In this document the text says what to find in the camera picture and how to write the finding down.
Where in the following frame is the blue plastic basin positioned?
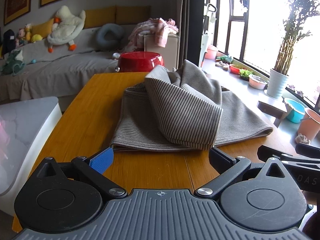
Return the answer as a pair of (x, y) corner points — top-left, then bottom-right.
(284, 98), (309, 123)

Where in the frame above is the peach plastic bucket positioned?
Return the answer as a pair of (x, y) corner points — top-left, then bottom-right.
(297, 108), (320, 140)

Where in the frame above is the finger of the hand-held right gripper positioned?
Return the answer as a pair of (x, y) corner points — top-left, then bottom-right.
(296, 142), (320, 157)
(257, 145), (320, 167)

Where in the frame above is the green seedling tray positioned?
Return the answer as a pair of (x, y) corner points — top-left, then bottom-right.
(239, 69), (253, 81)

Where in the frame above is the green dinosaur plush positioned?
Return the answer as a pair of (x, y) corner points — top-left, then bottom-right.
(1, 49), (25, 75)

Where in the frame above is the small yellow doll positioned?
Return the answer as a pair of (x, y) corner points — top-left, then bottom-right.
(24, 24), (33, 42)

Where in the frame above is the white goose plush toy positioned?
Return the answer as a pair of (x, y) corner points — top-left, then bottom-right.
(47, 5), (86, 53)

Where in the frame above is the pink patterned blanket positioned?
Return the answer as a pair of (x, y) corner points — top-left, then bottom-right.
(127, 17), (180, 53)

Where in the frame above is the grey striped knit garment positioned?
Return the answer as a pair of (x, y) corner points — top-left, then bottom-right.
(109, 59), (274, 152)

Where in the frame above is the potted palm white pot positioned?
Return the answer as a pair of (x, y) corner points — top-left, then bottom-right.
(266, 0), (320, 99)

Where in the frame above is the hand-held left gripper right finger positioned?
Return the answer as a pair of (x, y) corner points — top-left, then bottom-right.
(196, 147), (293, 200)

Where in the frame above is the black backpack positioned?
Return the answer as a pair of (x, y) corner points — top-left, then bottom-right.
(2, 29), (16, 55)

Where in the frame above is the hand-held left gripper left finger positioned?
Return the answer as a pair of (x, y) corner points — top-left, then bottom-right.
(32, 147), (127, 200)

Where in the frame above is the grey-blue neck pillow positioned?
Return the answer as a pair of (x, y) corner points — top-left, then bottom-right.
(96, 24), (125, 51)

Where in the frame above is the yellow throw pillow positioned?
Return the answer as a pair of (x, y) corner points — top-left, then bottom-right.
(31, 18), (54, 39)

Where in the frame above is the small pink doll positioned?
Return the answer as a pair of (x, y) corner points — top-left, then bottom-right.
(15, 29), (27, 47)

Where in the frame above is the black window frame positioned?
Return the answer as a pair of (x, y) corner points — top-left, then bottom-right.
(215, 0), (320, 110)

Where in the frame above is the red glossy stool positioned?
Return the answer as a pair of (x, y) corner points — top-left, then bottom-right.
(117, 51), (167, 73)

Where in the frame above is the small grey stool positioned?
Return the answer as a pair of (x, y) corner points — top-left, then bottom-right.
(257, 99), (288, 127)

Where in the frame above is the small pink basin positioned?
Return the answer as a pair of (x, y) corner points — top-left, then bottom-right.
(204, 45), (218, 60)

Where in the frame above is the brown curtain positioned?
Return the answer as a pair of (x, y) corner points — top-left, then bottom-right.
(176, 0), (207, 68)

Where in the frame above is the beige sofa armrest box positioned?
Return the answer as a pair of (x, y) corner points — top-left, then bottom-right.
(144, 33), (180, 70)

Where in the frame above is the mustard yellow back cushion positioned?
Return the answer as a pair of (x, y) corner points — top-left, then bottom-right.
(84, 6), (117, 29)
(115, 5), (151, 26)

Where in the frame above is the white marble coffee table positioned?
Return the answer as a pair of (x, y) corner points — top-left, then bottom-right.
(0, 96), (62, 197)

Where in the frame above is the grey covered sofa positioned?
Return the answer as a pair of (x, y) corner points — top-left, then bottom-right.
(0, 24), (150, 110)

